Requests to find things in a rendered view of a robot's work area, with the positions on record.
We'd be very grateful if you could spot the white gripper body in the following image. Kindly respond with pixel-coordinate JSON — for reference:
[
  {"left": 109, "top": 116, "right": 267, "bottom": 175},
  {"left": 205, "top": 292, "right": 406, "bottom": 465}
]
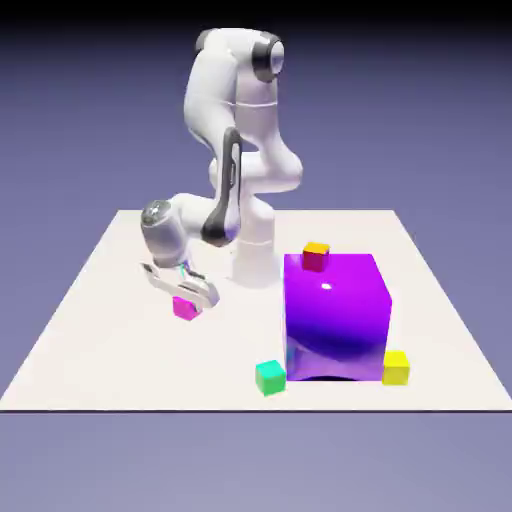
[{"left": 140, "top": 262, "right": 221, "bottom": 311}]

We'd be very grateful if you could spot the small magenta cube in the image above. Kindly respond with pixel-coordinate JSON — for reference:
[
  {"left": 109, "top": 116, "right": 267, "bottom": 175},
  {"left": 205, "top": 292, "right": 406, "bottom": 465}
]
[{"left": 172, "top": 296, "right": 202, "bottom": 322}]

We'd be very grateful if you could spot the small green cube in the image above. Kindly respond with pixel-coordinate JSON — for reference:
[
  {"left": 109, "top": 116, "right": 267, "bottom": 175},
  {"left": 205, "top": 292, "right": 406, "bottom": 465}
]
[{"left": 254, "top": 359, "right": 288, "bottom": 397}]

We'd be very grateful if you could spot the small red cube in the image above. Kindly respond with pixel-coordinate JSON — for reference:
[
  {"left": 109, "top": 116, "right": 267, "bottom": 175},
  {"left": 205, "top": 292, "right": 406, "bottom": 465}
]
[{"left": 302, "top": 241, "right": 331, "bottom": 274}]

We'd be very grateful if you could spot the small yellow cube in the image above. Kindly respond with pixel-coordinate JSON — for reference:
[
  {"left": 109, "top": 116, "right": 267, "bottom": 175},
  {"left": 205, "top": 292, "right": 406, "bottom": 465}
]
[{"left": 382, "top": 350, "right": 411, "bottom": 387}]

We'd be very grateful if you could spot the large purple box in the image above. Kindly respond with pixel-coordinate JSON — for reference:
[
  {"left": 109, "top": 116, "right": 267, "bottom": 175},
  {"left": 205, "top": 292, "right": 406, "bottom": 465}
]
[{"left": 283, "top": 252, "right": 393, "bottom": 382}]

